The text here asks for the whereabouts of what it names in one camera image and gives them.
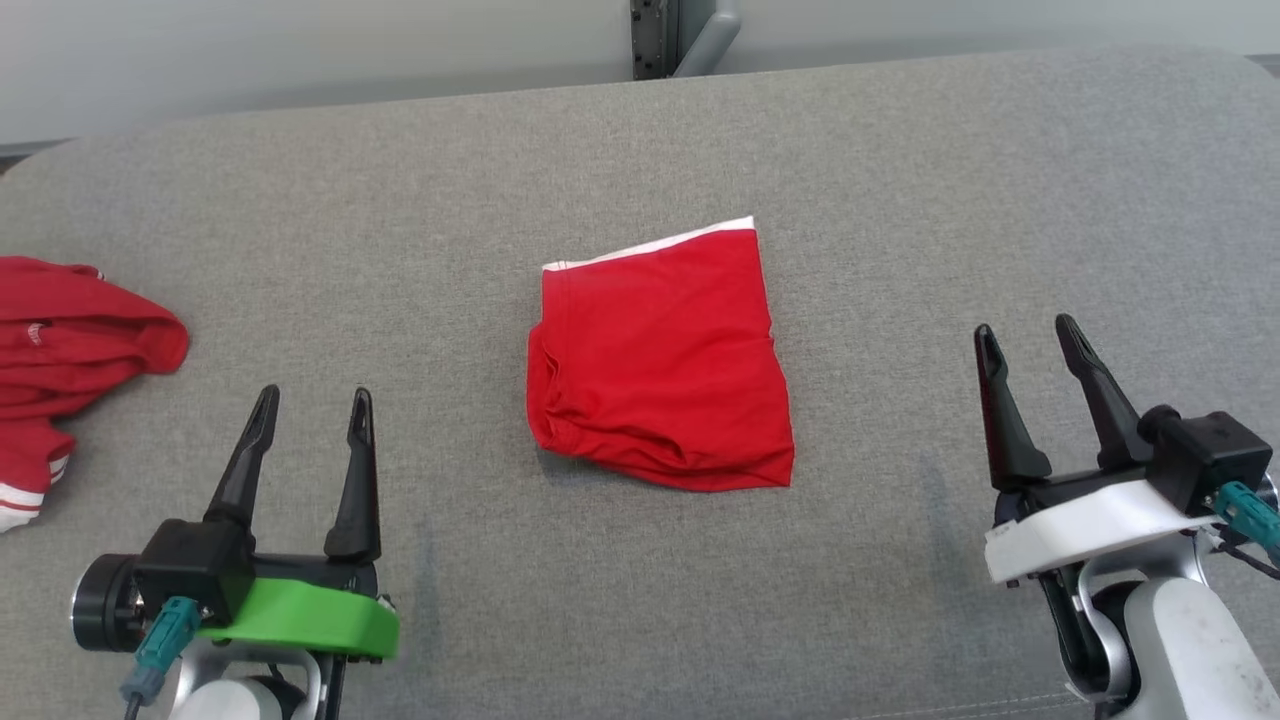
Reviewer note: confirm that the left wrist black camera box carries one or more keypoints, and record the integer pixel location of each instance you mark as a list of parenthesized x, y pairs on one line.
[(170, 580)]

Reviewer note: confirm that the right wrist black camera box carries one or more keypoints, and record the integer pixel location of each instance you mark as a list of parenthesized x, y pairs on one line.
[(1210, 450)]

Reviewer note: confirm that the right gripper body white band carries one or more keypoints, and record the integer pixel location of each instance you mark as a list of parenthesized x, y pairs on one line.
[(1085, 520)]

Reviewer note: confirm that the black perforated metal post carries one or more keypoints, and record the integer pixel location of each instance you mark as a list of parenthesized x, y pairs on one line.
[(652, 35)]

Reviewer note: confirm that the red basketball jersey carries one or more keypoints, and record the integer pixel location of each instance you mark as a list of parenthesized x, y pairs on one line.
[(70, 350)]

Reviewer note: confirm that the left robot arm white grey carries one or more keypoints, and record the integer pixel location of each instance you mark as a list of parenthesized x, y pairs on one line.
[(240, 695)]

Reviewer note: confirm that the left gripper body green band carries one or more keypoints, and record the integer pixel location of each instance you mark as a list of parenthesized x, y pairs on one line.
[(300, 615)]

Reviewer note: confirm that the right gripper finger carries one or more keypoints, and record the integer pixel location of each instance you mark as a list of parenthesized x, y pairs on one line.
[(1100, 390), (1005, 420)]

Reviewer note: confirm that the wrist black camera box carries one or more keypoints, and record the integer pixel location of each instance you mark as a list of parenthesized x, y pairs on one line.
[(1210, 450), (170, 580)]

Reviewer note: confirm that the red shorts white trim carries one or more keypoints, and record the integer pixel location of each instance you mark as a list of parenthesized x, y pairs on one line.
[(660, 370)]

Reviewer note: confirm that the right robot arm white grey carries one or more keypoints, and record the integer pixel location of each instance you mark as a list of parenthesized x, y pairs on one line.
[(1180, 650)]

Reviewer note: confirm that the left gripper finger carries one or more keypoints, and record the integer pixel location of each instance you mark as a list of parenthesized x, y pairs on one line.
[(357, 480), (245, 460)]

